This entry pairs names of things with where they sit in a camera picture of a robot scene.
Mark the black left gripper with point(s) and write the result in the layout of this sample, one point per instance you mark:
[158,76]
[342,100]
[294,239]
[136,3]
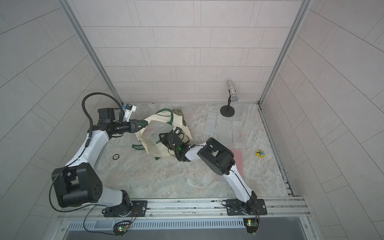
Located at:
[132,126]

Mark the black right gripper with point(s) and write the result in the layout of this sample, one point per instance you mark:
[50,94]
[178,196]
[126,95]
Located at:
[166,138]

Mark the cream canvas tote bag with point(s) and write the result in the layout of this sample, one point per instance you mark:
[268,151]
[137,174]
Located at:
[173,117]

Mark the translucent pink pencil case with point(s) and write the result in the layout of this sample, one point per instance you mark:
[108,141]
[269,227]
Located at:
[238,157]

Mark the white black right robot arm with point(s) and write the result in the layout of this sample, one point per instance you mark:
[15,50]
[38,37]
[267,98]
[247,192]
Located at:
[221,161]

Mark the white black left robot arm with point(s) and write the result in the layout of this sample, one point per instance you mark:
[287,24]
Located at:
[77,185]

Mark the silver microphone on stand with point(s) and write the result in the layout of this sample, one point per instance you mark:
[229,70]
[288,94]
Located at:
[228,110]

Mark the yellow tape measure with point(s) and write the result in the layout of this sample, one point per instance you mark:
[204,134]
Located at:
[260,153]

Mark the left green circuit board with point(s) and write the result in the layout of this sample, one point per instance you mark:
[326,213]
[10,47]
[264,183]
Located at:
[121,228]

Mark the green circuit board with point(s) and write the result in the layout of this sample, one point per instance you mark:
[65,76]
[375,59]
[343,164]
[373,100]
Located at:
[121,228]
[252,225]

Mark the right green circuit board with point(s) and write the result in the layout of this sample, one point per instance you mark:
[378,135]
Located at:
[252,225]

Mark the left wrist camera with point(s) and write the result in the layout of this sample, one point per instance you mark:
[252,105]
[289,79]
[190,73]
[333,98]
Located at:
[128,110]

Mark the aluminium mounting rail frame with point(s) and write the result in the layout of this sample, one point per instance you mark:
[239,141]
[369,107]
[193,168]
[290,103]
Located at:
[200,213]

